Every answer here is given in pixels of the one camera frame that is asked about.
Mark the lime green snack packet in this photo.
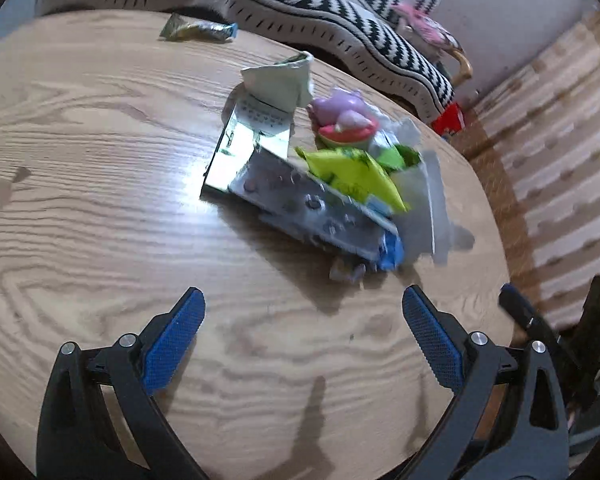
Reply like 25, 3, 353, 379
295, 146, 411, 213

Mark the purple and pink toy figure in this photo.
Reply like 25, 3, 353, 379
307, 87, 381, 151

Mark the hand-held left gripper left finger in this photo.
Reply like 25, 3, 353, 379
36, 287, 211, 480

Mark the small green wrapper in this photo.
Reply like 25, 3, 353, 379
377, 145, 423, 168

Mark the crumpled candy wrapper blue end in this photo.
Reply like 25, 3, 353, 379
159, 12, 238, 43

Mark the rattan armchair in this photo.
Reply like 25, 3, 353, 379
450, 47, 473, 86

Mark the flattened silver carton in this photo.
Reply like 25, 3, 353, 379
200, 95, 297, 201

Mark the clear plastic bag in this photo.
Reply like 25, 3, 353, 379
370, 117, 476, 266

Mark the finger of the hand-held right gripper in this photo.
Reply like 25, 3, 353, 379
499, 283, 581, 386

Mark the pink cloth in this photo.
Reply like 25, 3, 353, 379
392, 2, 463, 53

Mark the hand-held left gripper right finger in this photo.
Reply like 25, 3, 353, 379
401, 284, 571, 480

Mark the red package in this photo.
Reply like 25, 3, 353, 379
432, 102, 466, 136

